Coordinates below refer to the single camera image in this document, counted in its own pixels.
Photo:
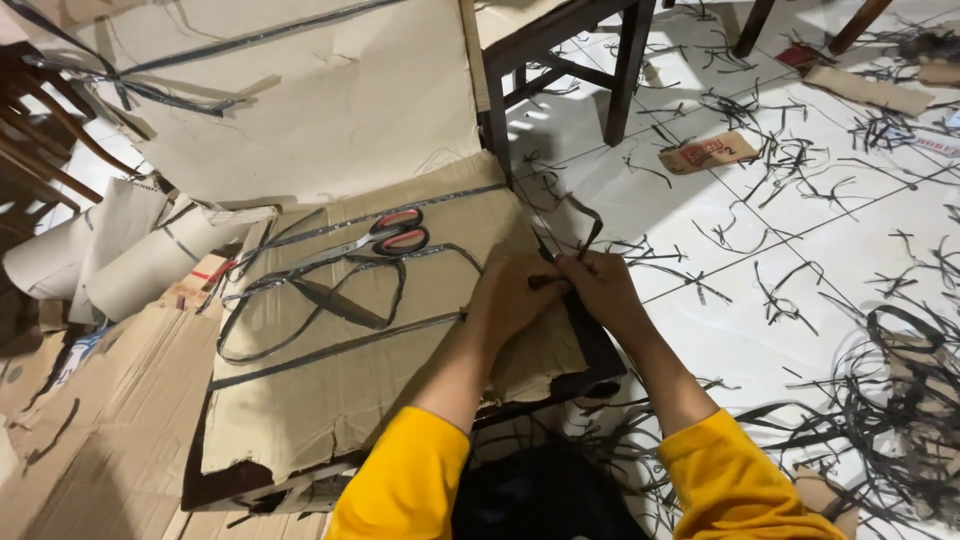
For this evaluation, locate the brown paper roll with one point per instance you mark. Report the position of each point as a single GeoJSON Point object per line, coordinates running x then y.
{"type": "Point", "coordinates": [150, 270]}
{"type": "Point", "coordinates": [52, 255]}

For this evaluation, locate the scattered black strip offcuts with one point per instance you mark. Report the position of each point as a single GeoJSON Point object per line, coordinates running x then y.
{"type": "Point", "coordinates": [780, 157]}

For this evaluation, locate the dark wooden chair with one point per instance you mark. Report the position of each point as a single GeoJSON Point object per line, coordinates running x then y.
{"type": "Point", "coordinates": [622, 67]}

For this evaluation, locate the person's right hand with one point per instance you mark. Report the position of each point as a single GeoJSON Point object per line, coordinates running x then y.
{"type": "Point", "coordinates": [611, 296]}

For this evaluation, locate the wooden chair legs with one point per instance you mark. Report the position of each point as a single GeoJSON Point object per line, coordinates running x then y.
{"type": "Point", "coordinates": [750, 30]}

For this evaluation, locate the person's left fingers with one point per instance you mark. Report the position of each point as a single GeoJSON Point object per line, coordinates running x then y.
{"type": "Point", "coordinates": [546, 276]}

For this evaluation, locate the cardboard piece with red print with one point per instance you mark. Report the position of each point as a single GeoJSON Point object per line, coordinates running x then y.
{"type": "Point", "coordinates": [709, 152]}

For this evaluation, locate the long looped black strip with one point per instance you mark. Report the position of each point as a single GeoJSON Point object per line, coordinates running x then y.
{"type": "Point", "coordinates": [352, 309]}

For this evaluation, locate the small red scrap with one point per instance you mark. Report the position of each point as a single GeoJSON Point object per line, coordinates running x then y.
{"type": "Point", "coordinates": [796, 55]}

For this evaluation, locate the brown wooden chair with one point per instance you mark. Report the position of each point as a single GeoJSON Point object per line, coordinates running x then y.
{"type": "Point", "coordinates": [45, 127]}

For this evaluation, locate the plain cardboard strip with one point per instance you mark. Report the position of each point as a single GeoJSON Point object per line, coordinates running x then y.
{"type": "Point", "coordinates": [870, 91]}

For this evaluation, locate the small box with red stripe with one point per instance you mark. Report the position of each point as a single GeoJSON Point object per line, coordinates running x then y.
{"type": "Point", "coordinates": [199, 277]}

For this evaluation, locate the person's right fingers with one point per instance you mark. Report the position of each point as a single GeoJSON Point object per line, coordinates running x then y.
{"type": "Point", "coordinates": [576, 271]}

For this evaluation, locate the black strip with loop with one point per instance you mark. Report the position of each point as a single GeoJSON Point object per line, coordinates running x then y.
{"type": "Point", "coordinates": [592, 225]}

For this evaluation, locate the corrugated cardboard panel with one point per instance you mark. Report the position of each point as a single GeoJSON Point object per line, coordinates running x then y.
{"type": "Point", "coordinates": [127, 420]}

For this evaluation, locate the dark wooden table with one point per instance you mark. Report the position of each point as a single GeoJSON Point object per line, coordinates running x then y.
{"type": "Point", "coordinates": [596, 352]}

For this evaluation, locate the person's left hand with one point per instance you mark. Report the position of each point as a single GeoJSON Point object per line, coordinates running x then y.
{"type": "Point", "coordinates": [506, 300]}

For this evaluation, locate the torn brown cardboard sheet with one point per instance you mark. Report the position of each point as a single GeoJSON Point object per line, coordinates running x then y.
{"type": "Point", "coordinates": [337, 390]}

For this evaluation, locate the heap of black strips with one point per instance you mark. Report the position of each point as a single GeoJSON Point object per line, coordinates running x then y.
{"type": "Point", "coordinates": [892, 420]}

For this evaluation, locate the large brown cardboard sheet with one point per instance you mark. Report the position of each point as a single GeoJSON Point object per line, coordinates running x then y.
{"type": "Point", "coordinates": [337, 97]}

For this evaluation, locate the tangled black strips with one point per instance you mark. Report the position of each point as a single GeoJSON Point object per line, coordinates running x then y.
{"type": "Point", "coordinates": [150, 90]}

